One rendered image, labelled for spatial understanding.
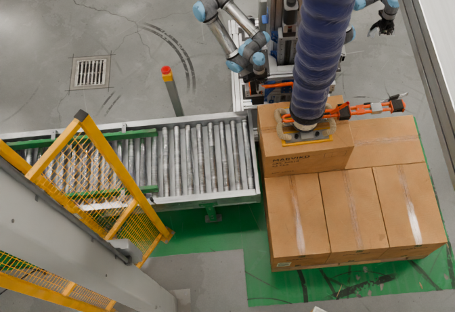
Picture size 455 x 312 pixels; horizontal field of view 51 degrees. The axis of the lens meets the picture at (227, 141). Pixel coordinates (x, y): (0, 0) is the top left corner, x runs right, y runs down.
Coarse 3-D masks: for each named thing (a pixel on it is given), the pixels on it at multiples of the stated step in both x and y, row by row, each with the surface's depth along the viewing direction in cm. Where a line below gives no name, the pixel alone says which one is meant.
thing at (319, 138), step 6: (288, 132) 322; (294, 132) 322; (318, 132) 317; (294, 138) 319; (300, 138) 319; (318, 138) 318; (324, 138) 318; (330, 138) 318; (282, 144) 318; (288, 144) 318; (294, 144) 318; (300, 144) 319
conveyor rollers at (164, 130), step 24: (72, 144) 375; (120, 144) 372; (144, 144) 372; (168, 144) 371; (48, 168) 367; (72, 168) 366; (96, 168) 365; (144, 168) 363; (168, 168) 362; (192, 168) 362; (216, 168) 360; (72, 192) 358; (168, 192) 353; (192, 192) 352
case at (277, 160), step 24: (336, 96) 334; (264, 120) 329; (336, 120) 326; (264, 144) 321; (312, 144) 319; (336, 144) 318; (264, 168) 342; (288, 168) 340; (312, 168) 345; (336, 168) 351
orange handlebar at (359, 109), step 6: (270, 84) 325; (276, 84) 324; (282, 84) 324; (288, 84) 324; (354, 108) 313; (360, 108) 312; (384, 108) 312; (390, 108) 311; (288, 114) 314; (330, 114) 312; (336, 114) 312; (354, 114) 312; (360, 114) 313; (282, 120) 313; (288, 120) 312; (294, 120) 312
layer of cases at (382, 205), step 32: (352, 128) 367; (384, 128) 365; (352, 160) 355; (384, 160) 354; (416, 160) 352; (288, 192) 348; (320, 192) 346; (352, 192) 345; (384, 192) 343; (416, 192) 342; (288, 224) 338; (320, 224) 336; (352, 224) 335; (384, 224) 335; (416, 224) 332; (288, 256) 328; (320, 256) 335; (352, 256) 344; (384, 256) 354
